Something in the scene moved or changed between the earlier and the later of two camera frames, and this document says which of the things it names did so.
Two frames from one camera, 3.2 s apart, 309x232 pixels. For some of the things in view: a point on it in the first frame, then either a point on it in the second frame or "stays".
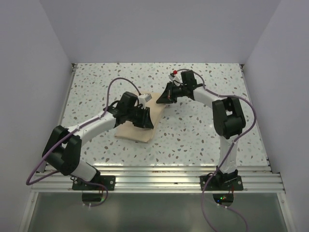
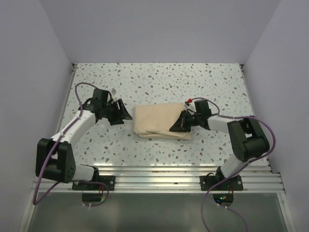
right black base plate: (221, 183) stays
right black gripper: (168, 97) -> (181, 125)
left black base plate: (108, 181) stays
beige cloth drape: (129, 131) -> (154, 121)
